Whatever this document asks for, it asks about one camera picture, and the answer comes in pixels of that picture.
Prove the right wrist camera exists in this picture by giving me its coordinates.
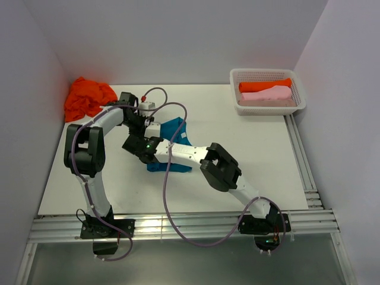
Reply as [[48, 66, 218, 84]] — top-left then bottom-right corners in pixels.
[[144, 122, 161, 138]]

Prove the blue t shirt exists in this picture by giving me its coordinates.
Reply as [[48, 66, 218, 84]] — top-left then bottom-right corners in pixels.
[[147, 117, 192, 173]]

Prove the aluminium front rail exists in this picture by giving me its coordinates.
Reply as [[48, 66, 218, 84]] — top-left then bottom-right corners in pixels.
[[27, 210, 340, 243]]

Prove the white plastic basket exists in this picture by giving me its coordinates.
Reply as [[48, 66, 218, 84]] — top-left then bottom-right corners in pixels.
[[230, 68, 306, 116]]

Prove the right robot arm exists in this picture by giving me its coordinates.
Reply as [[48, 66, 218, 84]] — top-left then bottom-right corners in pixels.
[[122, 135, 278, 232]]

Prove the rolled beige t shirt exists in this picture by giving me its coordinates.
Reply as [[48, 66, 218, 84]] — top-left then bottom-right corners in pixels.
[[238, 99, 297, 107]]

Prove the crumpled orange t shirt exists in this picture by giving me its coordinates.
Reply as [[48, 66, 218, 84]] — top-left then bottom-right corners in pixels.
[[64, 77, 118, 122]]

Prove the rolled orange t shirt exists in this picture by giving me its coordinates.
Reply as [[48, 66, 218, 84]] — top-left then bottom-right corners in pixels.
[[238, 78, 292, 93]]

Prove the aluminium right rail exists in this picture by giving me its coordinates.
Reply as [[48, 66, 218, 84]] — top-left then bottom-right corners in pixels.
[[284, 115, 324, 210]]

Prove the aluminium rail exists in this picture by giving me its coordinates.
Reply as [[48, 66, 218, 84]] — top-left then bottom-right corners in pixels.
[[284, 115, 324, 210], [27, 210, 340, 243]]

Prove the rolled pink t shirt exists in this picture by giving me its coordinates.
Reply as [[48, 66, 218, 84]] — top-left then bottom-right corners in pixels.
[[240, 85, 292, 100]]

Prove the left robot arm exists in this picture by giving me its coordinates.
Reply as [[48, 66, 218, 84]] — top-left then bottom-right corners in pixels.
[[64, 92, 160, 237]]

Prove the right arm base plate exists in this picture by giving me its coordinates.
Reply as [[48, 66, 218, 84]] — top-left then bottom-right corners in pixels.
[[237, 214, 292, 235]]

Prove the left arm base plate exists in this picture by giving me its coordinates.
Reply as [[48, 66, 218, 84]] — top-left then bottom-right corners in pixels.
[[80, 218, 135, 239]]

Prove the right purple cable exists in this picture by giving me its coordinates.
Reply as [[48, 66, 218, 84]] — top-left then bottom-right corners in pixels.
[[144, 102, 287, 248]]

